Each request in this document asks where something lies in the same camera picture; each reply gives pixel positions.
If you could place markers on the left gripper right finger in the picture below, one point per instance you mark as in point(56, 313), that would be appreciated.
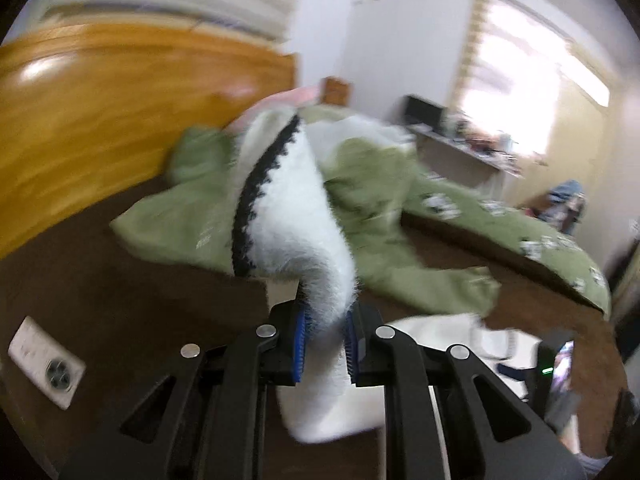
point(448, 415)

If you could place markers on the white fluffy cardigan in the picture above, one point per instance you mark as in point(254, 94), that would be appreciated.
point(284, 227)

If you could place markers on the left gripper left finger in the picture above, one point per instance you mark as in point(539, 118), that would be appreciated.
point(202, 418)

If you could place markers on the black laptop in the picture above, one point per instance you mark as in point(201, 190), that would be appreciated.
point(419, 111)

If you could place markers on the green pajama shirt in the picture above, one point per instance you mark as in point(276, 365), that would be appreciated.
point(191, 221)

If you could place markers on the white desk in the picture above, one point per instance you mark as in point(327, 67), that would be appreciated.
point(458, 163)

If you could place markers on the pink pillow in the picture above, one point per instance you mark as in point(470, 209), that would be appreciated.
point(297, 97)

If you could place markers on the green cow pattern blanket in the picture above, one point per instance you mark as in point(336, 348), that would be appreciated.
point(502, 233)

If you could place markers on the pile of clothes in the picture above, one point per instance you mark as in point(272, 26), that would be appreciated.
point(567, 202)

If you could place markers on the wooden headboard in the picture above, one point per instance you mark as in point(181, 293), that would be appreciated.
point(88, 110)

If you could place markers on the white phone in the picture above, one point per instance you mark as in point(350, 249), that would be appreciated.
point(54, 370)

